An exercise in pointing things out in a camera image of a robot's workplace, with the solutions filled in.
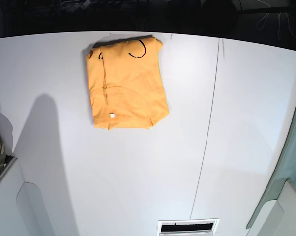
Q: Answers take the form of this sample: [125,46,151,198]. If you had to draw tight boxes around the white bin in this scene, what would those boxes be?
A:
[0,157,80,236]
[248,180,296,236]

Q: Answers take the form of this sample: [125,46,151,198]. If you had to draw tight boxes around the yellow t-shirt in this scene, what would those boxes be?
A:
[86,36,169,129]

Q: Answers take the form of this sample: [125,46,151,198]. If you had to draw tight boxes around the white bin right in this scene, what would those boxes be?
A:
[248,180,296,236]

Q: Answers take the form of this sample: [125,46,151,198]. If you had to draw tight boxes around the white bin left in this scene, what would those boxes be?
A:
[0,157,80,236]

